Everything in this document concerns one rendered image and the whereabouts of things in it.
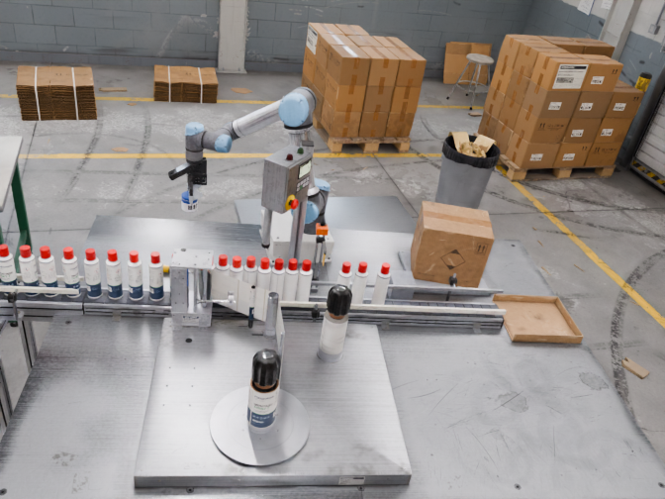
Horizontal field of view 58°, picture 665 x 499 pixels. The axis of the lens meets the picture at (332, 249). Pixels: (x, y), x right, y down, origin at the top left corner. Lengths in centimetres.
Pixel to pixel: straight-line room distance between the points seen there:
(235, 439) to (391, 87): 434
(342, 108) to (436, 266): 319
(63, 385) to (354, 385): 95
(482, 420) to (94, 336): 140
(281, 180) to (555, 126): 412
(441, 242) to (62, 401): 156
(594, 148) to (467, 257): 384
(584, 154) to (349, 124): 227
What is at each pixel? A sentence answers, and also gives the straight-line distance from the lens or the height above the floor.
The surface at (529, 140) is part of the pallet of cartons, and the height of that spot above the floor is 43.
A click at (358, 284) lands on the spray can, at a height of 100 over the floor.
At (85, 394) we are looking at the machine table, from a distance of 214.
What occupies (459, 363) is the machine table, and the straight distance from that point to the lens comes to 238.
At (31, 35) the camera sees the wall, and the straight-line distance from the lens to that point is 759.
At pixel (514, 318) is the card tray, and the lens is 269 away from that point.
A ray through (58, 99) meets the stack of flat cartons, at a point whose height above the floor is 19.
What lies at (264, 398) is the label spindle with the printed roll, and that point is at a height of 105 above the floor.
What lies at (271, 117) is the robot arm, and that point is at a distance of 258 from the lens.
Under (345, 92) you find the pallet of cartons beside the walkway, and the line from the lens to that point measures 559.
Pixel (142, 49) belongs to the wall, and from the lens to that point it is 755.
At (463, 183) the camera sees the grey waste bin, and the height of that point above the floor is 37.
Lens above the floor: 239
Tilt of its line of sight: 33 degrees down
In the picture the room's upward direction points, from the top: 9 degrees clockwise
